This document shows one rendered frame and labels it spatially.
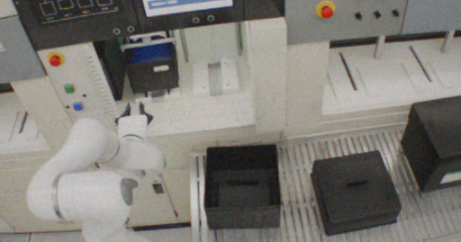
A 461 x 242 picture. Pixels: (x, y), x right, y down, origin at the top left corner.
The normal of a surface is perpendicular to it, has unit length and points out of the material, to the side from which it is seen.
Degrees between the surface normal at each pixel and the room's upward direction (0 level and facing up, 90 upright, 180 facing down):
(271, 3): 90
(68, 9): 90
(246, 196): 0
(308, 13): 90
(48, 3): 90
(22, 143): 0
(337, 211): 0
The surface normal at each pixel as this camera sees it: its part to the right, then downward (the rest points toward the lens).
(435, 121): -0.10, -0.67
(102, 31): 0.07, 0.73
